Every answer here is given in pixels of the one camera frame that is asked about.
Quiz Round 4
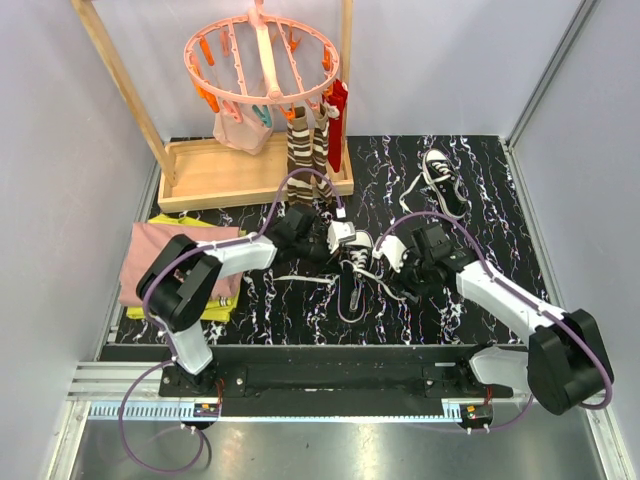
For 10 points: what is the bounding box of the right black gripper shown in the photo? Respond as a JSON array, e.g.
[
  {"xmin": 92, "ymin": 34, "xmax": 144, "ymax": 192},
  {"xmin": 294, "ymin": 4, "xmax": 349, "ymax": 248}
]
[{"xmin": 383, "ymin": 245, "xmax": 433, "ymax": 304}]

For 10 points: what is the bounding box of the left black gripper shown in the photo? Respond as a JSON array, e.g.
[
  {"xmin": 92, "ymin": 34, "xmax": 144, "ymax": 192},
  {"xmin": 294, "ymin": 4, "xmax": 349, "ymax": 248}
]
[{"xmin": 294, "ymin": 230, "xmax": 344, "ymax": 279}]

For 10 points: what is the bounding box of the black sneaker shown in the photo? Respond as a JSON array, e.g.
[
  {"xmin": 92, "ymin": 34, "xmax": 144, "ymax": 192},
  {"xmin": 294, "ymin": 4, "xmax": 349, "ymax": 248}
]
[
  {"xmin": 337, "ymin": 230, "xmax": 373, "ymax": 324},
  {"xmin": 422, "ymin": 148, "xmax": 469, "ymax": 220}
]

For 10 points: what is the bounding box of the white shoelace sneaker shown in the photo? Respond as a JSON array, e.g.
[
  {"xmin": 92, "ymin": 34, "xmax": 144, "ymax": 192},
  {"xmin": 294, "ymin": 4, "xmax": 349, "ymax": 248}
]
[
  {"xmin": 399, "ymin": 173, "xmax": 457, "ymax": 217},
  {"xmin": 273, "ymin": 246, "xmax": 407, "ymax": 301}
]

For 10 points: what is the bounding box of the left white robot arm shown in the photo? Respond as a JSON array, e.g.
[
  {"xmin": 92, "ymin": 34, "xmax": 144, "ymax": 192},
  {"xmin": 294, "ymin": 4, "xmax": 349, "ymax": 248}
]
[{"xmin": 136, "ymin": 204, "xmax": 330, "ymax": 396}]

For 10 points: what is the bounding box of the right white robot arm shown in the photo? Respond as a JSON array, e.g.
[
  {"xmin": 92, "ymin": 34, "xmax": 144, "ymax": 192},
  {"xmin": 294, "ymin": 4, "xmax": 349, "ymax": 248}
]
[{"xmin": 376, "ymin": 224, "xmax": 614, "ymax": 415}]

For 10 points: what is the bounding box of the brown striped sock right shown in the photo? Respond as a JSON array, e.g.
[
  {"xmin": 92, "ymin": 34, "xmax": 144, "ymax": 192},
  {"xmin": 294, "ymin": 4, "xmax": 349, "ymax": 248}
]
[{"xmin": 312, "ymin": 103, "xmax": 333, "ymax": 204}]

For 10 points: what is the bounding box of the brown striped sock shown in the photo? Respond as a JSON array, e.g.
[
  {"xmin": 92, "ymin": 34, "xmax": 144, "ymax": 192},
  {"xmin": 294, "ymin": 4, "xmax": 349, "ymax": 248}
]
[
  {"xmin": 287, "ymin": 106, "xmax": 313, "ymax": 206},
  {"xmin": 312, "ymin": 103, "xmax": 333, "ymax": 204}
]

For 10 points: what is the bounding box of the brown striped sock left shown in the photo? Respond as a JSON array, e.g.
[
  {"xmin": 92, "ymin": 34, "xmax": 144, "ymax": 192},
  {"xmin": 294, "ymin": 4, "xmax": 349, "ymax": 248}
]
[{"xmin": 287, "ymin": 106, "xmax": 313, "ymax": 206}]

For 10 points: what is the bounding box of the black marble pattern mat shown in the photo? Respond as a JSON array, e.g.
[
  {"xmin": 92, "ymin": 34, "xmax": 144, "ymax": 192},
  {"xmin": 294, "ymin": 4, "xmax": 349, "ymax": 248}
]
[{"xmin": 107, "ymin": 134, "xmax": 566, "ymax": 346}]

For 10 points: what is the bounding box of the yellow folded t-shirt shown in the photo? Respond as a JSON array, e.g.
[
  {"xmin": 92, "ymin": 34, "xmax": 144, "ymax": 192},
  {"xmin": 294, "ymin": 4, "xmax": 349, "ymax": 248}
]
[{"xmin": 119, "ymin": 214, "xmax": 242, "ymax": 323}]

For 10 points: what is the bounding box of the pink cloth hanging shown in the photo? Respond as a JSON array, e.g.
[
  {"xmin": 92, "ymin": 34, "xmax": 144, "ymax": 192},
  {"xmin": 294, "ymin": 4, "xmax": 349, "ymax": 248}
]
[{"xmin": 213, "ymin": 106, "xmax": 273, "ymax": 155}]

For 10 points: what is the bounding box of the pink round clip hanger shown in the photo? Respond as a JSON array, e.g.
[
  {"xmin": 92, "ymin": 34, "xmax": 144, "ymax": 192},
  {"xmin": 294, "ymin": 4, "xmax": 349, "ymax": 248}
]
[{"xmin": 183, "ymin": 1, "xmax": 346, "ymax": 128}]

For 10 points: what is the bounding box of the red sock hanging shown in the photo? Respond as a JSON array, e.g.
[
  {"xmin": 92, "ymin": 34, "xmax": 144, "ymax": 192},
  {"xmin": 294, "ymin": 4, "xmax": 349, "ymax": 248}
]
[{"xmin": 326, "ymin": 79, "xmax": 348, "ymax": 173}]

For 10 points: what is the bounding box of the pink folded t-shirt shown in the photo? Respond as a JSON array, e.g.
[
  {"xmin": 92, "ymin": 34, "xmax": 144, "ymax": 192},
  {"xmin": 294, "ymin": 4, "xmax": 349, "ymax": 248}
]
[{"xmin": 119, "ymin": 215, "xmax": 241, "ymax": 307}]

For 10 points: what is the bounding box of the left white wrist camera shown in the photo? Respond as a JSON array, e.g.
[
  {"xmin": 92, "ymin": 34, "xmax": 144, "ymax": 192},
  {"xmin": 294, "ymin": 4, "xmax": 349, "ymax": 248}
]
[{"xmin": 327, "ymin": 221, "xmax": 356, "ymax": 254}]

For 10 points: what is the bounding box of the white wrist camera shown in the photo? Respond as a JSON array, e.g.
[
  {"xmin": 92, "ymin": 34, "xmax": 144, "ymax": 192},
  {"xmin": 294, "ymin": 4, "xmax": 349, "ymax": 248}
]
[
  {"xmin": 327, "ymin": 221, "xmax": 356, "ymax": 254},
  {"xmin": 372, "ymin": 235, "xmax": 409, "ymax": 273}
]

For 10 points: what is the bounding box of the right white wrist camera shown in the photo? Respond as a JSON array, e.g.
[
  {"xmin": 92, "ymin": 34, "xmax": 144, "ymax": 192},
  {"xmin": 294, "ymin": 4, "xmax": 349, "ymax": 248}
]
[{"xmin": 372, "ymin": 235, "xmax": 409, "ymax": 273}]

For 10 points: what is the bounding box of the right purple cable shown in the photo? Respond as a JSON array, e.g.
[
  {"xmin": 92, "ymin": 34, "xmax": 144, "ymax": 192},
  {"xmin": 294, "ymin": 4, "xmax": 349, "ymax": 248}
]
[{"xmin": 374, "ymin": 210, "xmax": 615, "ymax": 436}]

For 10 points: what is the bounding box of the purple cable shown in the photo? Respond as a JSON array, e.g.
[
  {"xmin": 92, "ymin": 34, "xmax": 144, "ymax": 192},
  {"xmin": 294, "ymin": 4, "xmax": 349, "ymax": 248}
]
[
  {"xmin": 117, "ymin": 167, "xmax": 348, "ymax": 473},
  {"xmin": 374, "ymin": 210, "xmax": 615, "ymax": 436}
]

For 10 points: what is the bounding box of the wooden rack frame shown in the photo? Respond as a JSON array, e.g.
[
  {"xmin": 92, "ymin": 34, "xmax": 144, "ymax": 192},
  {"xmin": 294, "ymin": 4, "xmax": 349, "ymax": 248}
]
[{"xmin": 70, "ymin": 0, "xmax": 355, "ymax": 213}]

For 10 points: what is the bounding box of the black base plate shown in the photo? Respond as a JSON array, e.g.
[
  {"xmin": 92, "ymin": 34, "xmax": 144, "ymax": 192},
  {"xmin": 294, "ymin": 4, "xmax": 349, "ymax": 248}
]
[{"xmin": 99, "ymin": 343, "xmax": 576, "ymax": 401}]

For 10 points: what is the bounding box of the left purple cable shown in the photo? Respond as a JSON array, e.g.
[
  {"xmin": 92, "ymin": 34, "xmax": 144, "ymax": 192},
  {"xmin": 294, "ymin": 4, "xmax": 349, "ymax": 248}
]
[{"xmin": 117, "ymin": 167, "xmax": 348, "ymax": 473}]

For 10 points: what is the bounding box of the aluminium rail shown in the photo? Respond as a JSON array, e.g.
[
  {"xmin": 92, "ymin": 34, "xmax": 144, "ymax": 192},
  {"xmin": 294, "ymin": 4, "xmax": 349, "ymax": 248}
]
[{"xmin": 69, "ymin": 361, "xmax": 611, "ymax": 421}]

